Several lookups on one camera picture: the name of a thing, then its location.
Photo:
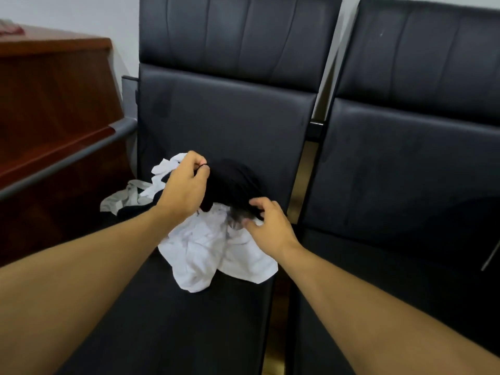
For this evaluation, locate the person's left hand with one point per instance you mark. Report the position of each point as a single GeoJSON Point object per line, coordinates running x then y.
{"type": "Point", "coordinates": [183, 191]}

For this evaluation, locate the person's right hand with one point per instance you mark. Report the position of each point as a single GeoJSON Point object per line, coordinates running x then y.
{"type": "Point", "coordinates": [273, 234]}

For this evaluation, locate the black garment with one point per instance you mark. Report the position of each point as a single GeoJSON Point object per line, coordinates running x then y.
{"type": "Point", "coordinates": [230, 183]}

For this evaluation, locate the grey tank top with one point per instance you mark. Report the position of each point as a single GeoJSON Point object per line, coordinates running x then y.
{"type": "Point", "coordinates": [207, 246]}

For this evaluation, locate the person's right forearm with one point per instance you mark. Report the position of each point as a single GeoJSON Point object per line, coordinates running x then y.
{"type": "Point", "coordinates": [390, 316]}

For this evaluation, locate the person's left forearm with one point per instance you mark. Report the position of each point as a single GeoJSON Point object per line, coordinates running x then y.
{"type": "Point", "coordinates": [70, 292]}

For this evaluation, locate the brown wooden cabinet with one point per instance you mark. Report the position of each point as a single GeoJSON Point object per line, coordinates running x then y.
{"type": "Point", "coordinates": [54, 93]}

